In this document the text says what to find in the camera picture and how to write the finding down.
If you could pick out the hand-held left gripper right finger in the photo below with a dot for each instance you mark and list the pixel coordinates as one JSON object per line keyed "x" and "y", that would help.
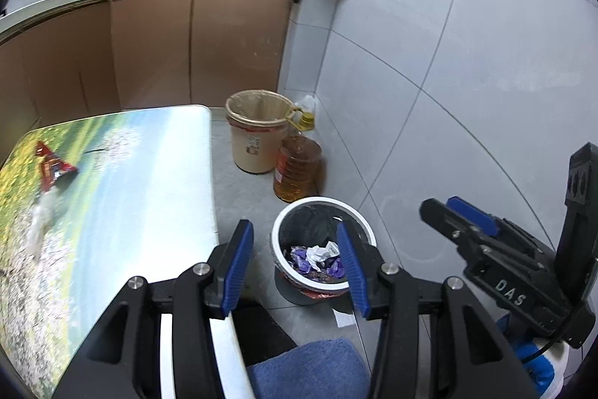
{"x": 352, "y": 268}

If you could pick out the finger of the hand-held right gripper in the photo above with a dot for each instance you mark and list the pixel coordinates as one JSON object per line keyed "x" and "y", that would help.
{"x": 472, "y": 214}
{"x": 441, "y": 219}

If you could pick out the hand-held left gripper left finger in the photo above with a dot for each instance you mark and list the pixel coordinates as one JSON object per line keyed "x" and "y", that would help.
{"x": 238, "y": 268}

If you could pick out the purple wrapper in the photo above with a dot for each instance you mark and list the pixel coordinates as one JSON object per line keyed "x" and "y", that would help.
{"x": 299, "y": 258}
{"x": 336, "y": 268}

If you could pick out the white paper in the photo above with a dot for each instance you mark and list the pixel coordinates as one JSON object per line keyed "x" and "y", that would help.
{"x": 320, "y": 252}

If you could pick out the white round trash bin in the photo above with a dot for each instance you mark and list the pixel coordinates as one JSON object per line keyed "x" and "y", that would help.
{"x": 280, "y": 249}

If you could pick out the white paper scrap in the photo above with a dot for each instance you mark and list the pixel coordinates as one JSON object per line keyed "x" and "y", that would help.
{"x": 346, "y": 319}

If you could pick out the blue plastic bag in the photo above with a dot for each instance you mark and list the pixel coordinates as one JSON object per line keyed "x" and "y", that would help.
{"x": 532, "y": 352}

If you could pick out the cooking oil bottle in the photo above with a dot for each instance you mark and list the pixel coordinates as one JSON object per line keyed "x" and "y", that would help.
{"x": 296, "y": 170}

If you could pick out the beige waste bin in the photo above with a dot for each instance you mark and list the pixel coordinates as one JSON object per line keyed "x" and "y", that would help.
{"x": 252, "y": 146}

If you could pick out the landscape print table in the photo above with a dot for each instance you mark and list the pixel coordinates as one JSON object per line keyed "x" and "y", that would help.
{"x": 131, "y": 202}

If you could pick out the clear plastic bag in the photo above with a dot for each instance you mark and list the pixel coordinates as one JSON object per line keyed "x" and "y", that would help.
{"x": 306, "y": 104}

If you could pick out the red snack wrapper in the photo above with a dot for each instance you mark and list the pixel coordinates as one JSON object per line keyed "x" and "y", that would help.
{"x": 53, "y": 167}

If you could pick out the brown kitchen cabinet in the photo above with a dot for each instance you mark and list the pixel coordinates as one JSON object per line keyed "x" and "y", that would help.
{"x": 187, "y": 43}

